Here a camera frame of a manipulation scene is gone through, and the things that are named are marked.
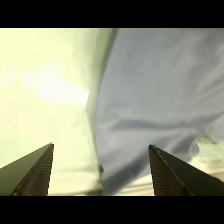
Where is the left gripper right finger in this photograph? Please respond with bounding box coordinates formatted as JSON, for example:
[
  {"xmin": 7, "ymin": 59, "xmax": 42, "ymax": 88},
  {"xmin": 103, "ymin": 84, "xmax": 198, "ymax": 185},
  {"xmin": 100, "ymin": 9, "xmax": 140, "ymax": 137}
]
[{"xmin": 148, "ymin": 144, "xmax": 224, "ymax": 197}]

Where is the grey-blue shirt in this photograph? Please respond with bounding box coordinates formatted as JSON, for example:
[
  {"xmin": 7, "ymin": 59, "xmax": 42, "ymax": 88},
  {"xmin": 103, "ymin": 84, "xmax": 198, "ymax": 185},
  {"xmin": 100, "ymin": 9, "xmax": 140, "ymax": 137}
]
[{"xmin": 85, "ymin": 28, "xmax": 224, "ymax": 196}]

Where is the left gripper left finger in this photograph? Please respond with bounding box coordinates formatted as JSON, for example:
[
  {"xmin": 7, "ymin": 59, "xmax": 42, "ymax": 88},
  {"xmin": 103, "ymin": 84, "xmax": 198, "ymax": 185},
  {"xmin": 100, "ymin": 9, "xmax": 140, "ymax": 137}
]
[{"xmin": 0, "ymin": 142, "xmax": 55, "ymax": 197}]

